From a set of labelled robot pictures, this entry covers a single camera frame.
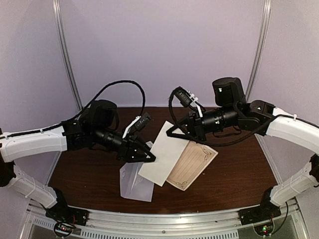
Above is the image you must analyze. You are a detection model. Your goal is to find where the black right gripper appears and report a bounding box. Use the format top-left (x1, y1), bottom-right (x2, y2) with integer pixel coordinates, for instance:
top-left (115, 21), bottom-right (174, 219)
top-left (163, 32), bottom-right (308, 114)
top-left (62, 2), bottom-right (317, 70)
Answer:
top-left (166, 104), bottom-right (239, 143)

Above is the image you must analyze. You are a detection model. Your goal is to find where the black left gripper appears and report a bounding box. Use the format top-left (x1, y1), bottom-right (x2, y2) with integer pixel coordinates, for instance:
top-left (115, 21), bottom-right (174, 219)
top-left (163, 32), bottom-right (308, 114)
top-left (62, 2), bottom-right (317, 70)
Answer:
top-left (93, 125), bottom-right (156, 163)

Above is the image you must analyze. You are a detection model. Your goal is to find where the grey envelope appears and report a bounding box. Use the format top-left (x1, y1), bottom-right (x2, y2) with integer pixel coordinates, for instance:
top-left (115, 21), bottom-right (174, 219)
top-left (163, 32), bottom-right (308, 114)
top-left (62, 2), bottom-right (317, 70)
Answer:
top-left (120, 162), bottom-right (154, 202)

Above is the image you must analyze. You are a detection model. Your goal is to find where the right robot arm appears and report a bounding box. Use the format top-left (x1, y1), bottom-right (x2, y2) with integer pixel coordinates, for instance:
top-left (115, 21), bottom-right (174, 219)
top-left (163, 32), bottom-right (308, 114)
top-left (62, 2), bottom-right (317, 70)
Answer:
top-left (166, 77), bottom-right (319, 220)

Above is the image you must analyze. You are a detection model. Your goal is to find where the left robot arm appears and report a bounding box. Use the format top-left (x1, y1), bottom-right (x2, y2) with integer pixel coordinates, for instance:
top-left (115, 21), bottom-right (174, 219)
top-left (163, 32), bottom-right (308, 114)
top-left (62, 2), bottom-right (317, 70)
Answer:
top-left (0, 100), bottom-right (156, 221)

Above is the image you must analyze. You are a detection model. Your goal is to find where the white sticker sheet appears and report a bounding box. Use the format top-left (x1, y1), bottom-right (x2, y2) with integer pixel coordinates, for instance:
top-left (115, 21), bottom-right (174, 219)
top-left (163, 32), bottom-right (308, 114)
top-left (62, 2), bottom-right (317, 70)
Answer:
top-left (146, 141), bottom-right (153, 148)

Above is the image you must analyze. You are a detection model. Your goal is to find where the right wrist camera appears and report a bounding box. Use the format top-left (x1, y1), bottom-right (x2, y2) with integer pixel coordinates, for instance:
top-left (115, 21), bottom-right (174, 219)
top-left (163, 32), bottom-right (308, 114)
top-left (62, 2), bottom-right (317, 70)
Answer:
top-left (173, 87), bottom-right (205, 118)

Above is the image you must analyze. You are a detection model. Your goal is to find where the right black braided cable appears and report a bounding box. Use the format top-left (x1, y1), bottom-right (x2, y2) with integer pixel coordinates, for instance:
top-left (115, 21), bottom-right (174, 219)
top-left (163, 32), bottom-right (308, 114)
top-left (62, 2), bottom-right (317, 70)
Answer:
top-left (168, 87), bottom-right (190, 132)

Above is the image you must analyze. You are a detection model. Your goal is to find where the black braided cable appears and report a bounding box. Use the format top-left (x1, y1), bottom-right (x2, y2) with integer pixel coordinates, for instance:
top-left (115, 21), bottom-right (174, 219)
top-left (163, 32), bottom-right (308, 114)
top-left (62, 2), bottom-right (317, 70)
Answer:
top-left (39, 80), bottom-right (147, 131)
top-left (168, 87), bottom-right (190, 132)

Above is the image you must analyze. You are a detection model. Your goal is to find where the left black braided cable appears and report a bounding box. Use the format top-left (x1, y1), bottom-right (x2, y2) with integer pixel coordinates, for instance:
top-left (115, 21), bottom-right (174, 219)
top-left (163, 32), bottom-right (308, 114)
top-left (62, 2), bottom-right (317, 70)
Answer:
top-left (39, 80), bottom-right (147, 131)

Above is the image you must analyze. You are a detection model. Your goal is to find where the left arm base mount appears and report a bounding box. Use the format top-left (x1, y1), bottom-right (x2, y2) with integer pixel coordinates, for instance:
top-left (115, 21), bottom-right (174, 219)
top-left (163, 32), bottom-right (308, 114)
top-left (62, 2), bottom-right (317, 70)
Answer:
top-left (44, 188), bottom-right (89, 239)

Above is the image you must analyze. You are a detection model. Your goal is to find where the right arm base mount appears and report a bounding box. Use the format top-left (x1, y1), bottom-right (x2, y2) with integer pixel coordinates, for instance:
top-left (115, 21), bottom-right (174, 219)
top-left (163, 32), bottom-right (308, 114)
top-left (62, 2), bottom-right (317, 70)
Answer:
top-left (238, 188), bottom-right (281, 237)

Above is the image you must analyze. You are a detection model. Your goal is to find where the front aluminium rail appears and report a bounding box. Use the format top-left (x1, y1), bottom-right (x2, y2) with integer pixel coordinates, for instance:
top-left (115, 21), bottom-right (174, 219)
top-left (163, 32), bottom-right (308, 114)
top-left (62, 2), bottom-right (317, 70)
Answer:
top-left (18, 201), bottom-right (310, 239)

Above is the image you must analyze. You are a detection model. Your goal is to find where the right aluminium frame post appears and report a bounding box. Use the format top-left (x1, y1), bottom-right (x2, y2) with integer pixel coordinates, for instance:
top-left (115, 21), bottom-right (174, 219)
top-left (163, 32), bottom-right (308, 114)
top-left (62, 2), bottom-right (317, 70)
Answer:
top-left (246, 0), bottom-right (272, 99)

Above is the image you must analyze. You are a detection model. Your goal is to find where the aluminium frame post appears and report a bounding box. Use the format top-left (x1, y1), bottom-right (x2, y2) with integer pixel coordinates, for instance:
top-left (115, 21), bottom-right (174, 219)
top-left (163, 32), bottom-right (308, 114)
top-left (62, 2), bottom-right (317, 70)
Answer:
top-left (52, 0), bottom-right (83, 110)
top-left (246, 0), bottom-right (272, 99)

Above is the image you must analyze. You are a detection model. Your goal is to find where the left aluminium frame post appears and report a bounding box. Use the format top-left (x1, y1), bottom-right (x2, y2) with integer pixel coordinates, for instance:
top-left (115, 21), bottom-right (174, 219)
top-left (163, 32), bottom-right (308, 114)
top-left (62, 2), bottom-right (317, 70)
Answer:
top-left (52, 0), bottom-right (83, 110)

